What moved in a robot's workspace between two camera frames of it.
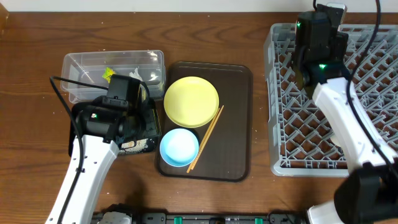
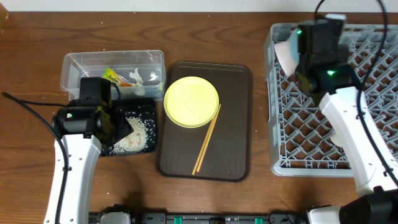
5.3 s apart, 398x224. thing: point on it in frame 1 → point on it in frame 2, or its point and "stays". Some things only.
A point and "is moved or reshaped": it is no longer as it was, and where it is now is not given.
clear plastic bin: x=87 y=67 stays
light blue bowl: x=179 y=147 is moved or reshaped
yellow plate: x=191 y=102 stays
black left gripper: x=136 y=139 → x=118 y=117
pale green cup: x=335 y=140 stays
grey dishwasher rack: x=302 y=142 stays
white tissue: x=135 y=74 stays
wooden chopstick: x=203 y=140 → x=199 y=154
